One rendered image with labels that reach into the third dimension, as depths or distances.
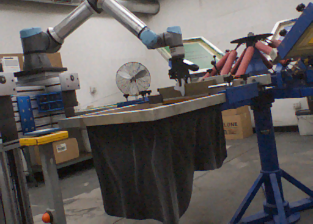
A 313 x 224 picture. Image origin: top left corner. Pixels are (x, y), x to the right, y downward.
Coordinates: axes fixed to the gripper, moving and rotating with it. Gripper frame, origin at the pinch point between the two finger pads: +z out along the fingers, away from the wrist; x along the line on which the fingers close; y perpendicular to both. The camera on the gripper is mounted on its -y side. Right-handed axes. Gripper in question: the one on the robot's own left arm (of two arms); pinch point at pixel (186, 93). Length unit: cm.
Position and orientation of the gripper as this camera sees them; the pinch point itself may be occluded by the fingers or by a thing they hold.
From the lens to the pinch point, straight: 174.8
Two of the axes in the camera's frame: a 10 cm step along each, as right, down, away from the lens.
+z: 1.6, 9.9, 0.5
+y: -7.5, 0.9, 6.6
